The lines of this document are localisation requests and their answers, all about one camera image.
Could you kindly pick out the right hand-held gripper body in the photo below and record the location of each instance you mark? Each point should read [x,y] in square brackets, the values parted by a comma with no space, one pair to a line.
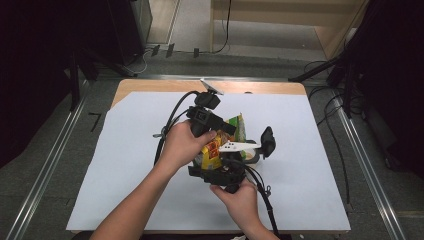
[230,175]

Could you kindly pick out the person's right hand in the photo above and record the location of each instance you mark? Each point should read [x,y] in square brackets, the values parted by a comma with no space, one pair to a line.
[241,206]

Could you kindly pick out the clear jar with black lid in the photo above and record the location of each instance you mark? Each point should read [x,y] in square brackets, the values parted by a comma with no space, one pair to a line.
[268,141]

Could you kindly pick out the dark curtain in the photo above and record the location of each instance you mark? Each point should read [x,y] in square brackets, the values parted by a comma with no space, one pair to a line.
[393,83]
[40,66]

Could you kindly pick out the white crumpled paper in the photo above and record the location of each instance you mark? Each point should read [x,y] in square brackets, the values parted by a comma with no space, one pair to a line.
[239,238]

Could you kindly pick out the black cabinet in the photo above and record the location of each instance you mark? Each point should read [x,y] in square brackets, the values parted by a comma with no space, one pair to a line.
[125,30]

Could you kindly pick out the person's left hand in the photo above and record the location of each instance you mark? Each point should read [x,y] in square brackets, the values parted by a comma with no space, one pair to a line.
[181,146]

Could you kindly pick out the long metal floor rail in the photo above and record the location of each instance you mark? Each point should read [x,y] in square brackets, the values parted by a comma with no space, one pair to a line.
[370,173]
[43,173]

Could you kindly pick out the white paper sheet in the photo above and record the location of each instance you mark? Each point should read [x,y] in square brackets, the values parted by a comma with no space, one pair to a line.
[126,186]

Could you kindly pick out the small black floor plug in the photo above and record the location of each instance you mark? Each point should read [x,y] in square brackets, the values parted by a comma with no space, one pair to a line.
[155,50]

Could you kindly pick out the black tripod stand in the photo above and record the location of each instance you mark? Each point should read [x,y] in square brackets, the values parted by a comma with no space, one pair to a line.
[316,70]

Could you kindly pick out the light wooden bench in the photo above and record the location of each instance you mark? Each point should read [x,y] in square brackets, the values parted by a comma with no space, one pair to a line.
[286,16]

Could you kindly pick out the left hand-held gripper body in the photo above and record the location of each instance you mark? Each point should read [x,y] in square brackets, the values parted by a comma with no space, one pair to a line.
[203,116]

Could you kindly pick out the short metal floor rail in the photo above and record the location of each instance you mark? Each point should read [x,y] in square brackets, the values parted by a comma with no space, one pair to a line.
[166,77]

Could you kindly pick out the yellow green spout pouch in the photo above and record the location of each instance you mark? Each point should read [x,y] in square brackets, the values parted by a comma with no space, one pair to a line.
[213,151]

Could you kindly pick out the black stand with legs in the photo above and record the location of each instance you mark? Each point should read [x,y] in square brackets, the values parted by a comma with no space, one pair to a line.
[75,83]

